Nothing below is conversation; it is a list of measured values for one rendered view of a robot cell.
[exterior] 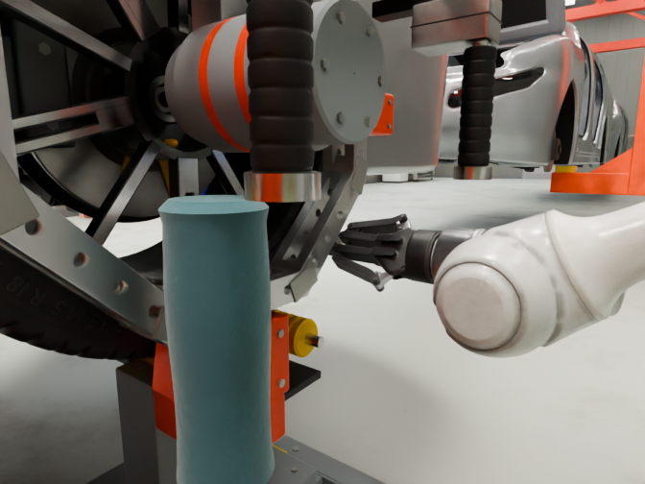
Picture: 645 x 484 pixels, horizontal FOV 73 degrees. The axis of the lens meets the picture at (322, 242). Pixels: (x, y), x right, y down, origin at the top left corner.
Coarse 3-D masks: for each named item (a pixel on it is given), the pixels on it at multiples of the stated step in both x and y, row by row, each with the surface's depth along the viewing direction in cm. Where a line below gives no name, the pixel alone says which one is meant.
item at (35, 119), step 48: (0, 0) 39; (144, 0) 49; (96, 48) 46; (144, 48) 50; (48, 144) 43; (144, 144) 52; (192, 144) 61; (192, 192) 57; (240, 192) 64; (96, 240) 48
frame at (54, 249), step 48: (0, 48) 30; (0, 96) 31; (0, 144) 31; (0, 192) 31; (336, 192) 67; (0, 240) 33; (48, 240) 34; (288, 240) 65; (96, 288) 38; (144, 288) 42; (288, 288) 59; (144, 336) 47
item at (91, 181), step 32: (32, 0) 49; (64, 0) 51; (96, 0) 54; (160, 0) 61; (96, 32) 55; (96, 64) 54; (96, 96) 54; (32, 160) 52; (64, 160) 53; (96, 160) 56; (64, 192) 55; (96, 192) 57; (160, 192) 64
